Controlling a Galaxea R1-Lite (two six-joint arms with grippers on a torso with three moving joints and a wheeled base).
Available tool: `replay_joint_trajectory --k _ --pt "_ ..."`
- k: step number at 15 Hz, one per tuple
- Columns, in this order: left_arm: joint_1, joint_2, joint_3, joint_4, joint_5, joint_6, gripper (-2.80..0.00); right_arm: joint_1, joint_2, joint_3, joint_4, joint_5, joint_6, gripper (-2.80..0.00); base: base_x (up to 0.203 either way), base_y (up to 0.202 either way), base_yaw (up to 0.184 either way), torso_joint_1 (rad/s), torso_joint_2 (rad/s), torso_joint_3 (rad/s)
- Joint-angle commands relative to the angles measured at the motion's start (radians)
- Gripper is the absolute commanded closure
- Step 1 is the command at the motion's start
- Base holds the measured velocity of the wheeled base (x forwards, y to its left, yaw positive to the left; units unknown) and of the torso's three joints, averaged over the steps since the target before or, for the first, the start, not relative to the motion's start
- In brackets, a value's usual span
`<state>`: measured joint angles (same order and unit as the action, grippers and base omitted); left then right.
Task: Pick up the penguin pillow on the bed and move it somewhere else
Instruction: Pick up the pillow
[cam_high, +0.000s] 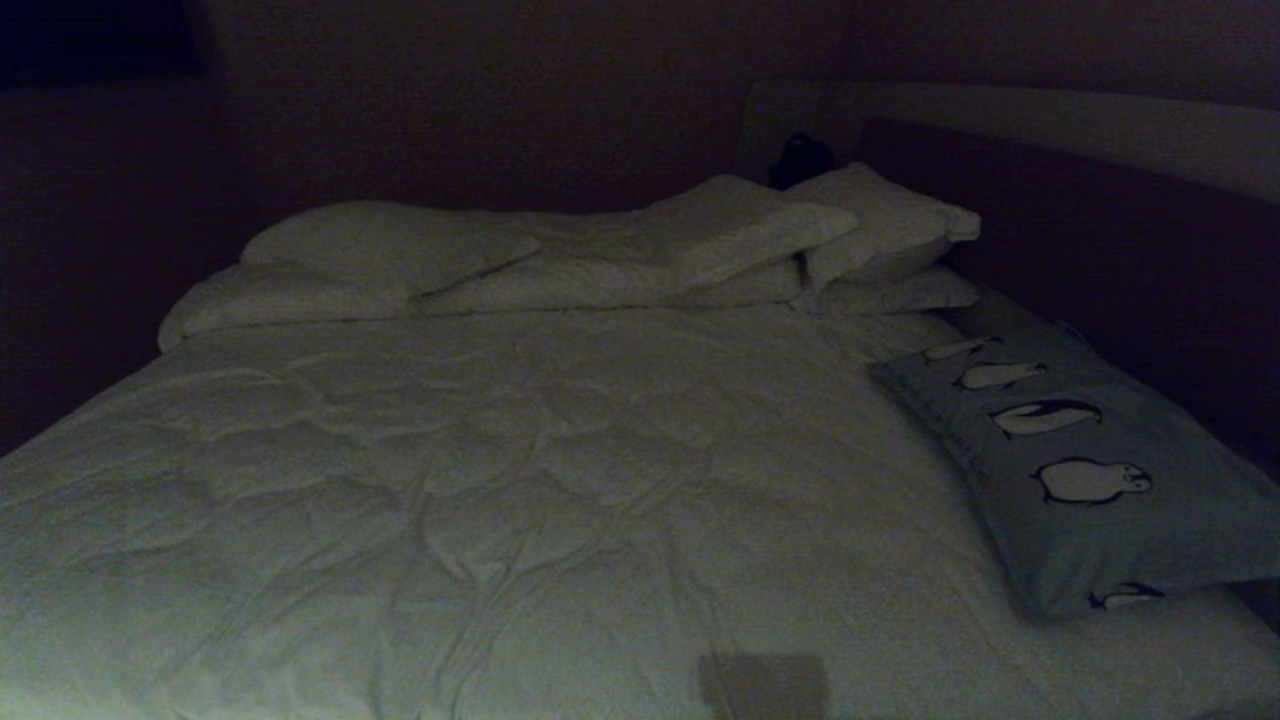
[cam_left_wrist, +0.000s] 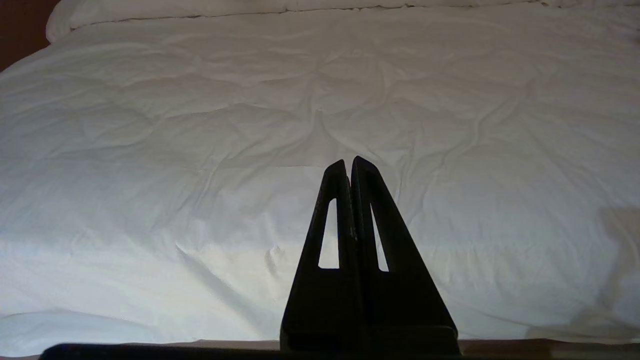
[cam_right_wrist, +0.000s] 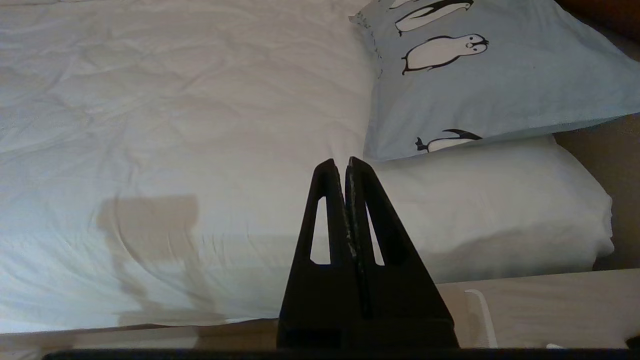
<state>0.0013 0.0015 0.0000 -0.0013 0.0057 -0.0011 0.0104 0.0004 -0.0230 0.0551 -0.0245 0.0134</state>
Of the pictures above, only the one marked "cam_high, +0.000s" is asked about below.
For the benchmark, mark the small dark object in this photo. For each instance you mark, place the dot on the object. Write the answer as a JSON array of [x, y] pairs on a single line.
[[802, 160]]

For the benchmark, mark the white quilted bed cover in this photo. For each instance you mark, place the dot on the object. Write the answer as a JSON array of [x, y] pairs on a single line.
[[500, 500]]

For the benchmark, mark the white pillow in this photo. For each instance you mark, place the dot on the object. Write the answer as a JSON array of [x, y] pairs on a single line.
[[900, 292], [880, 222]]

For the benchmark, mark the bed headboard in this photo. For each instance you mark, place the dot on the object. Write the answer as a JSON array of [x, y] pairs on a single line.
[[1100, 190]]

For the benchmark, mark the folded white duvet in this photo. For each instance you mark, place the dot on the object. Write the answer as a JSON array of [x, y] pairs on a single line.
[[520, 260]]

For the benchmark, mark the penguin print pillow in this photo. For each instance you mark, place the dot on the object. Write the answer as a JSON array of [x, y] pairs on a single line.
[[1090, 440]]

